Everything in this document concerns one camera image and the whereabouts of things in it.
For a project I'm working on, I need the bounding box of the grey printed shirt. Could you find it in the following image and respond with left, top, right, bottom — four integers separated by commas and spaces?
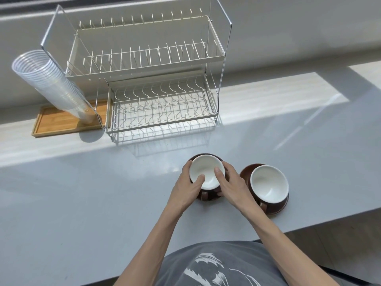
154, 240, 289, 286

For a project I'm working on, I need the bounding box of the person's left forearm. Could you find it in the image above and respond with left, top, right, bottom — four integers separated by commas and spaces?
114, 205, 183, 286

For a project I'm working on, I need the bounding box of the stack of clear plastic cups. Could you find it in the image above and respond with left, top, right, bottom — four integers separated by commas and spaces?
12, 50, 96, 126

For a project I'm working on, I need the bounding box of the brown white cup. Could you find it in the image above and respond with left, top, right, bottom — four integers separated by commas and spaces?
189, 155, 227, 201
249, 165, 290, 212

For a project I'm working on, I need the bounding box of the metal two-tier dish rack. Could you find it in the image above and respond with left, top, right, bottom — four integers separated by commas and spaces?
40, 0, 233, 143

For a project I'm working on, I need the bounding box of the brown saucer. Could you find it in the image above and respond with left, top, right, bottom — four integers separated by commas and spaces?
239, 163, 290, 215
188, 153, 227, 202

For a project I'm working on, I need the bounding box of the person's right hand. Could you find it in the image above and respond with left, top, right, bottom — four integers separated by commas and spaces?
214, 161, 260, 221

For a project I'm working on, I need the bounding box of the person's left hand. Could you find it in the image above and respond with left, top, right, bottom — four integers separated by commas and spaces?
166, 159, 206, 219

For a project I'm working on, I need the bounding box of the person's right forearm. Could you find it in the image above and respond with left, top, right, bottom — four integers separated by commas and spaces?
245, 207, 341, 286

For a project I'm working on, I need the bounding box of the wooden tray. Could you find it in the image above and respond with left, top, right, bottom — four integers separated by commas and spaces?
31, 99, 113, 138

